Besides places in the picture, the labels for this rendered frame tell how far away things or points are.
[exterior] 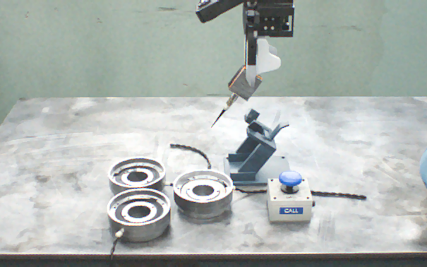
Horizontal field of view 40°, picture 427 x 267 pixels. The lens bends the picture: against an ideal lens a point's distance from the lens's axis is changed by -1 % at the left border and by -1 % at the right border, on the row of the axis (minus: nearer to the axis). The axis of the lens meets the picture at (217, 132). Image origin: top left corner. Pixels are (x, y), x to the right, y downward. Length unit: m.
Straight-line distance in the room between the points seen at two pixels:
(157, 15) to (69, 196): 1.58
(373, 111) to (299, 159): 0.30
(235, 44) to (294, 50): 0.26
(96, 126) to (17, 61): 1.47
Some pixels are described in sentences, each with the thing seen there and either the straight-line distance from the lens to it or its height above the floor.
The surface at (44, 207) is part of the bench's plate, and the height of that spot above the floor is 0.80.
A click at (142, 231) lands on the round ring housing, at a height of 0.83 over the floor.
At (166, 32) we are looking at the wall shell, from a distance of 2.62.
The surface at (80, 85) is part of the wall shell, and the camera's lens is 2.77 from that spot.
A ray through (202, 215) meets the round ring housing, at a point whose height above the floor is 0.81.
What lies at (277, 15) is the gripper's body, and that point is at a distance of 1.00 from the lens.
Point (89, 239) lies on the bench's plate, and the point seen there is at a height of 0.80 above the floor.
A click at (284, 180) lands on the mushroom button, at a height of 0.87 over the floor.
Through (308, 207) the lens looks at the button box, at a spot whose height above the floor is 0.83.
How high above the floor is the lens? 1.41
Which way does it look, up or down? 28 degrees down
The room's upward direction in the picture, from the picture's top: straight up
